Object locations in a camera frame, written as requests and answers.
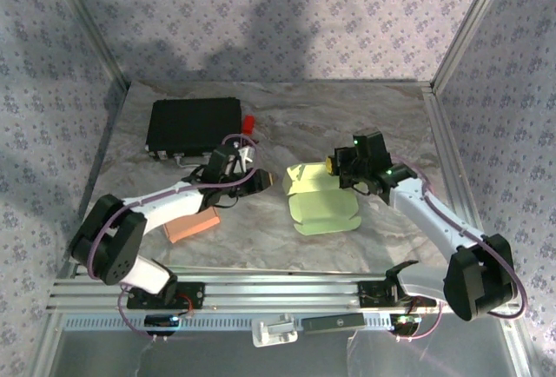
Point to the green paper box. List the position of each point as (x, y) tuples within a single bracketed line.
[(321, 209)]

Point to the orange paper box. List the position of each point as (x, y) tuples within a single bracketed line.
[(191, 227)]

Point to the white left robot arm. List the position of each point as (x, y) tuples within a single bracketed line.
[(165, 203)]

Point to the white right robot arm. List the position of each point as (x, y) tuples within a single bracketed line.
[(425, 216)]

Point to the small red block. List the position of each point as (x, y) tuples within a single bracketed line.
[(249, 123)]

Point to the black ribbed carrying case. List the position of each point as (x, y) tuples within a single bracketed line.
[(191, 125)]

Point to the dark rectangular bar device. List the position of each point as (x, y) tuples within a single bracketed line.
[(334, 322)]

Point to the small left controller board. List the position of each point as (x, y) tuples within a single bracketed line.
[(158, 320)]

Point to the small controller board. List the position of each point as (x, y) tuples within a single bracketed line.
[(158, 320), (406, 327)]

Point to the small right controller board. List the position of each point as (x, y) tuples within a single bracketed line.
[(406, 327)]

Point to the grey metal base panel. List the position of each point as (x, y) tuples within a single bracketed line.
[(217, 355)]

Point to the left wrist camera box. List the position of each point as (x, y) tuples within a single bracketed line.
[(223, 162)]

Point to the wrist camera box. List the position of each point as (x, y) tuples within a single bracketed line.
[(223, 162), (371, 151)]

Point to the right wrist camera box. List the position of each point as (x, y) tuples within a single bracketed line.
[(371, 151)]

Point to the aluminium side rail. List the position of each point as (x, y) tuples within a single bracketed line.
[(439, 125)]

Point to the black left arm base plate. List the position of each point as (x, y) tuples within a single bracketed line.
[(195, 296)]

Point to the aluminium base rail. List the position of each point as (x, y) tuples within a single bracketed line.
[(282, 294)]

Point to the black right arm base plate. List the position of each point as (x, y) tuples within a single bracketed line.
[(369, 296)]

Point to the white plastic bracket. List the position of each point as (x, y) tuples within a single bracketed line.
[(271, 333)]

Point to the aluminium frame post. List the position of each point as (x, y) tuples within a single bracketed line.
[(469, 25)]

